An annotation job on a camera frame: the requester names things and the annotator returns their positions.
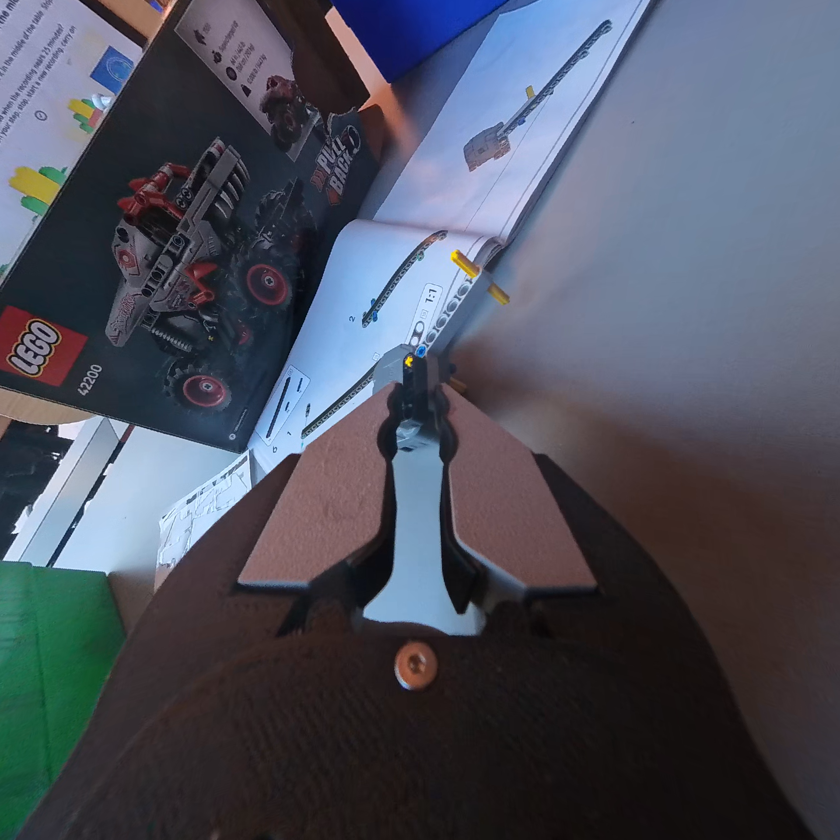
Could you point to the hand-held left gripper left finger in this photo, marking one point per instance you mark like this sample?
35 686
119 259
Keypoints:
315 512

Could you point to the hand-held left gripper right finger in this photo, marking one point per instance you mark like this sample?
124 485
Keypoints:
518 512

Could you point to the grey lego assembly yellow axles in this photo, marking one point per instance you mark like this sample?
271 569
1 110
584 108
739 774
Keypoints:
459 308

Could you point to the white lego sticker sheet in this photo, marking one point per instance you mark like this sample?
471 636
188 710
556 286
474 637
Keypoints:
197 518

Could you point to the open lego instruction booklet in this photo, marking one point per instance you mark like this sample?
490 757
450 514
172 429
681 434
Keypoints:
367 282

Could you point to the black lego set box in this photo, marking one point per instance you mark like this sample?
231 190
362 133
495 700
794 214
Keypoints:
197 262

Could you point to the white panel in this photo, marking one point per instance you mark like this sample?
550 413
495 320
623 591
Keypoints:
72 485

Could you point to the green plastic bin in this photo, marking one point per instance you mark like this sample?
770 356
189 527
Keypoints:
46 656

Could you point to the blue plastic bin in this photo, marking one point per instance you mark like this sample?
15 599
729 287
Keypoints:
407 33

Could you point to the white printed instruction sheet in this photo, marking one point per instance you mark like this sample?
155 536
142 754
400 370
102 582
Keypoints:
39 79

